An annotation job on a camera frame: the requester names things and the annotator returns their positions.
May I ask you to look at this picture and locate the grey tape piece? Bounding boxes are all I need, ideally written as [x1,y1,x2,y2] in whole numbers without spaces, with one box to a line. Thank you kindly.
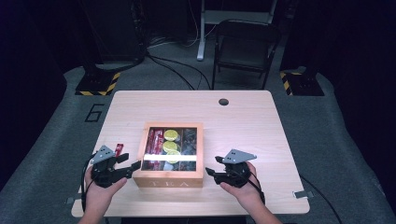
[293,189,315,200]
[64,193,84,205]

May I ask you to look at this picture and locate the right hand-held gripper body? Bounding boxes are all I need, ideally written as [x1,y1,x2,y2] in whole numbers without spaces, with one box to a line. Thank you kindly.
[214,148,258,189]

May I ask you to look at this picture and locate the black stand striped base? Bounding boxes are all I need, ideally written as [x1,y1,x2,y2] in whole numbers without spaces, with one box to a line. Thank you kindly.
[278,65,325,97]
[75,62,121,97]

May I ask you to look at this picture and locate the white metal desk frame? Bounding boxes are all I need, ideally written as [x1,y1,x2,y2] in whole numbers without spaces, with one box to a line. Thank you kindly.
[196,0,278,62]

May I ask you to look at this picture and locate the black cable beside table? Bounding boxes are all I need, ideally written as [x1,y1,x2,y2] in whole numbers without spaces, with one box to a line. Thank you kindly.
[299,175,344,224]

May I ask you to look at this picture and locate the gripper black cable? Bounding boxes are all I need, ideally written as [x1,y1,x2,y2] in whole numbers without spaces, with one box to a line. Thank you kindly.
[235,172,266,204]
[80,151,98,213]

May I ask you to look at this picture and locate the row of dark packets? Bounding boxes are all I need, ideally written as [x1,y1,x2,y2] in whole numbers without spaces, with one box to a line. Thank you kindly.
[179,128,198,172]

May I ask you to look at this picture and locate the dark equipment cabinet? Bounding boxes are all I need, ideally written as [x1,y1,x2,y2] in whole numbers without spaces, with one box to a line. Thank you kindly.
[78,0,148,63]

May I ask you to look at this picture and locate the row of red packets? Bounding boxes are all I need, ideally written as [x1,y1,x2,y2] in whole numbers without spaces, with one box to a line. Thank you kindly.
[143,128,165,171]

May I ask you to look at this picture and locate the person's left hand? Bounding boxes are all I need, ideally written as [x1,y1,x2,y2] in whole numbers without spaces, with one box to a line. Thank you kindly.
[84,167,128,208]

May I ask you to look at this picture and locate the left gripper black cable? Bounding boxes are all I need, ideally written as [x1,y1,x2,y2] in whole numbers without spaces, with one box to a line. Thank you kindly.
[80,151,98,213]

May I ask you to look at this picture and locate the black floor cables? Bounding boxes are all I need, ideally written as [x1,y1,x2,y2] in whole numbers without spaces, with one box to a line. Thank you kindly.
[145,51,213,91]

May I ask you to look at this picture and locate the yellow round tea tin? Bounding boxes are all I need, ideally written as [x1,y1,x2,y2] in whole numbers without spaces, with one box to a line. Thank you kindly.
[163,129,179,142]
[162,140,178,153]
[165,149,181,164]

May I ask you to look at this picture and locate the white floor cables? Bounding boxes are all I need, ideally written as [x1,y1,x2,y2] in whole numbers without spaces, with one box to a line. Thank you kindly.
[148,6,219,49]

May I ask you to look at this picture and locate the wooden tea box glass lid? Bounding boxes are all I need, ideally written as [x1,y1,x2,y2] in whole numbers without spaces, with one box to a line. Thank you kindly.
[133,121,205,189]

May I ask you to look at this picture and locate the black folding chair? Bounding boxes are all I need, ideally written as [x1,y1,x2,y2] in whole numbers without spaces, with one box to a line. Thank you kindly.
[211,19,282,91]

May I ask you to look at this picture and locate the person's right hand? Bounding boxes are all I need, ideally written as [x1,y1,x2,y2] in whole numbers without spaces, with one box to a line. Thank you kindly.
[219,161,266,213]

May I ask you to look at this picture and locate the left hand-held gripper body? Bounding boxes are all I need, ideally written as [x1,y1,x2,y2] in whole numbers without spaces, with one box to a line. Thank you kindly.
[90,145,129,189]

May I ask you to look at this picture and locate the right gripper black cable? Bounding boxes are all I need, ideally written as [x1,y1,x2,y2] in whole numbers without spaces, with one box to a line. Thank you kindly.
[235,172,266,204]

